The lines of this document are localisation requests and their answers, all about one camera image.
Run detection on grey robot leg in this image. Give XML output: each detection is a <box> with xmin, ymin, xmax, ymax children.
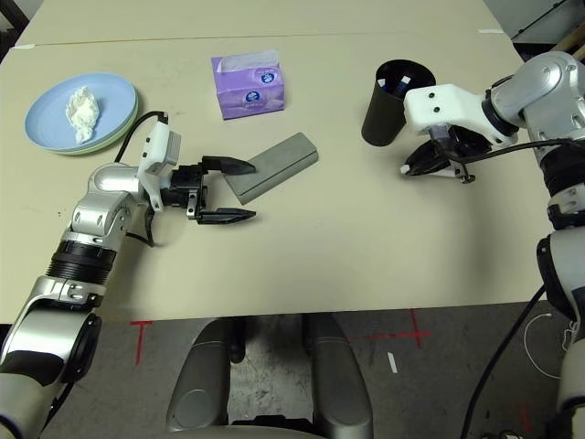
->
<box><xmin>166</xmin><ymin>319</ymin><xmax>239</xmax><ymax>434</ymax></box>
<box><xmin>305</xmin><ymin>315</ymin><xmax>374</xmax><ymax>439</ymax></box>

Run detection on white pen black tip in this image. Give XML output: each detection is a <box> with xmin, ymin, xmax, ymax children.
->
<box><xmin>400</xmin><ymin>164</ymin><xmax>458</xmax><ymax>179</ymax></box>

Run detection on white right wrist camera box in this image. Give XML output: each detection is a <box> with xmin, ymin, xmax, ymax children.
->
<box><xmin>403</xmin><ymin>83</ymin><xmax>520</xmax><ymax>147</ymax></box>

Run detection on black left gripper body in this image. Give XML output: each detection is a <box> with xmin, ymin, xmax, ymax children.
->
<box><xmin>162</xmin><ymin>162</ymin><xmax>210</xmax><ymax>221</ymax></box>

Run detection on grey glasses case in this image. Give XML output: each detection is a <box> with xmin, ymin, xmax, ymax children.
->
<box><xmin>222</xmin><ymin>132</ymin><xmax>319</xmax><ymax>206</ymax></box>

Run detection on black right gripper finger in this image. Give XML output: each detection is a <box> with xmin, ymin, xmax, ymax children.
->
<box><xmin>405</xmin><ymin>138</ymin><xmax>453</xmax><ymax>168</ymax></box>
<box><xmin>404</xmin><ymin>155</ymin><xmax>460</xmax><ymax>177</ymax></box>

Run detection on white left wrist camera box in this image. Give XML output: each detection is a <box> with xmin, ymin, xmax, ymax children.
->
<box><xmin>136</xmin><ymin>121</ymin><xmax>183</xmax><ymax>211</ymax></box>

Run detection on grey robot left leg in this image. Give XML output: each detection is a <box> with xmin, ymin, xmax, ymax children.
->
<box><xmin>166</xmin><ymin>319</ymin><xmax>239</xmax><ymax>434</ymax></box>

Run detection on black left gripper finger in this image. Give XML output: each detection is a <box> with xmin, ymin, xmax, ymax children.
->
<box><xmin>196</xmin><ymin>208</ymin><xmax>258</xmax><ymax>228</ymax></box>
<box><xmin>200</xmin><ymin>155</ymin><xmax>256</xmax><ymax>176</ymax></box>

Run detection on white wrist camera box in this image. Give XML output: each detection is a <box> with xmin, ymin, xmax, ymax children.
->
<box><xmin>136</xmin><ymin>121</ymin><xmax>183</xmax><ymax>211</ymax></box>
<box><xmin>403</xmin><ymin>83</ymin><xmax>520</xmax><ymax>147</ymax></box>

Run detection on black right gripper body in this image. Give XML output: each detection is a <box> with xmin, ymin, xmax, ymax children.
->
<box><xmin>445</xmin><ymin>125</ymin><xmax>494</xmax><ymax>185</ymax></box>

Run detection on thin white floor cord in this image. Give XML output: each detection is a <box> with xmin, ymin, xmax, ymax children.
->
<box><xmin>523</xmin><ymin>313</ymin><xmax>578</xmax><ymax>380</ymax></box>

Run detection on wooden rack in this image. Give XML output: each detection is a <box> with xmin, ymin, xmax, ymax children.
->
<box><xmin>559</xmin><ymin>29</ymin><xmax>585</xmax><ymax>59</ymax></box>

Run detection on black plastic cup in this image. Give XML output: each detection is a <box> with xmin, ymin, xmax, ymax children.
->
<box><xmin>361</xmin><ymin>58</ymin><xmax>437</xmax><ymax>147</ymax></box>

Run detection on grey robot right leg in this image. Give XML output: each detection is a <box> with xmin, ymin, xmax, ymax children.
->
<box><xmin>305</xmin><ymin>315</ymin><xmax>374</xmax><ymax>439</ymax></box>

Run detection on purple tissue box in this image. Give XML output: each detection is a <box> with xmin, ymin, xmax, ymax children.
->
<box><xmin>210</xmin><ymin>48</ymin><xmax>287</xmax><ymax>121</ymax></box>

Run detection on blue plastic plate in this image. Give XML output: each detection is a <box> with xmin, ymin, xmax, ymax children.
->
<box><xmin>25</xmin><ymin>71</ymin><xmax>137</xmax><ymax>152</ymax></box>

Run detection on black foam floor mats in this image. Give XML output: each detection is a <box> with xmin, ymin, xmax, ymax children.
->
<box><xmin>0</xmin><ymin>27</ymin><xmax>17</xmax><ymax>60</ymax></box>

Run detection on green plastic plate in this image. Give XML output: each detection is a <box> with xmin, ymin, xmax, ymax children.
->
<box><xmin>58</xmin><ymin>91</ymin><xmax>140</xmax><ymax>156</ymax></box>

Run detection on white tissue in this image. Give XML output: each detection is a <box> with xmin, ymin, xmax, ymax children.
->
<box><xmin>66</xmin><ymin>85</ymin><xmax>101</xmax><ymax>143</ymax></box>

